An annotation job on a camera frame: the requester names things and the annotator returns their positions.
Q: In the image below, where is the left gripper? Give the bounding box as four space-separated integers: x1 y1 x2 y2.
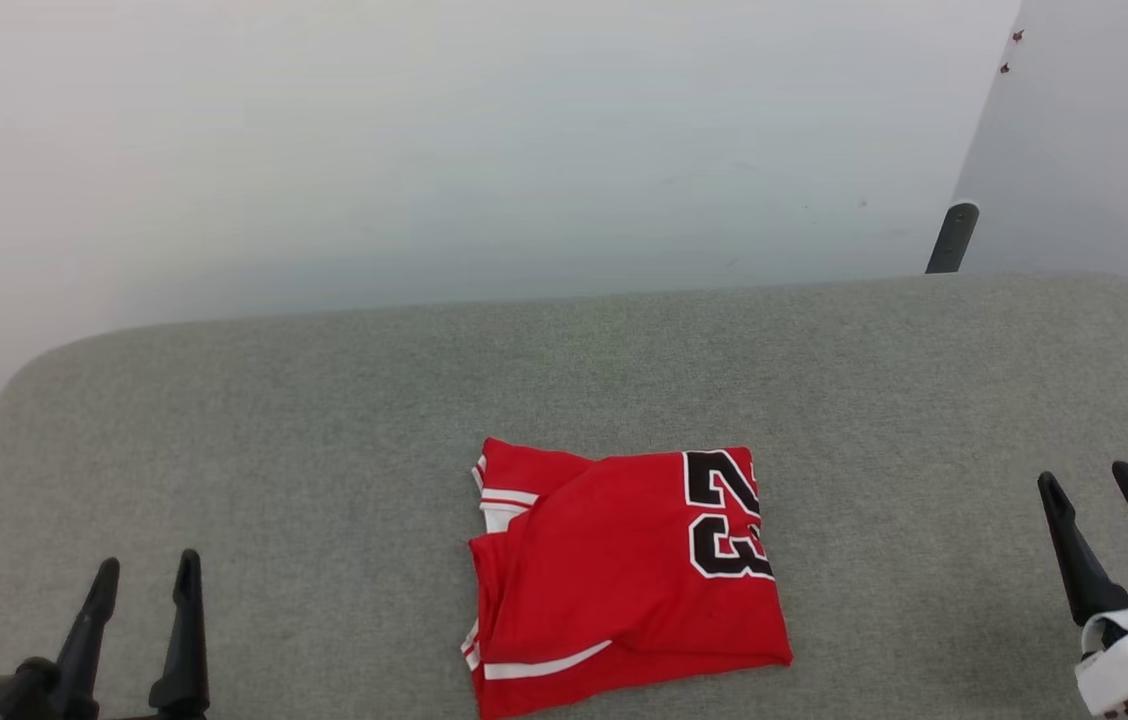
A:
0 548 212 720

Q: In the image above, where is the red white basketball jersey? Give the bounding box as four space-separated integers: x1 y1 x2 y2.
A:
464 437 793 720

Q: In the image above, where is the grey fabric sofa seat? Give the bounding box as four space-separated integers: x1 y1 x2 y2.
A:
0 272 1128 720

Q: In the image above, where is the dark grey metal post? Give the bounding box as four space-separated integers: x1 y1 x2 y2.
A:
926 202 980 275

